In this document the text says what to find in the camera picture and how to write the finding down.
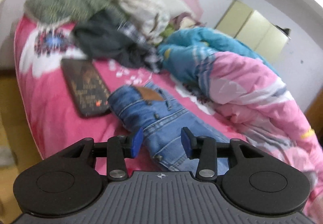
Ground dark patterned book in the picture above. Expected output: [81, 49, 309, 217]
[61, 58, 111, 118]

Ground blue denim jeans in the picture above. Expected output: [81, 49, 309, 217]
[108, 82, 229, 173]

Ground green knitted garment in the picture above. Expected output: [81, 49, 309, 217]
[24, 0, 111, 25]

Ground pink floral bed sheet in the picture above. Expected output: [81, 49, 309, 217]
[14, 17, 243, 158]

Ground pink floral quilt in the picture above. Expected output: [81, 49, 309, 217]
[158, 27, 322, 223]

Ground dark grey garment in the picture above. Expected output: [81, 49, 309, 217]
[72, 8, 143, 68]

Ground plaid shirt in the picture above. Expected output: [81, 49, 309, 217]
[118, 21, 162, 73]

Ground cream yellow wardrobe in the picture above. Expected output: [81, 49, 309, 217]
[215, 0, 290, 63]

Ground white patterned clothes pile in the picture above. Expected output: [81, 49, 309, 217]
[111, 0, 197, 44]

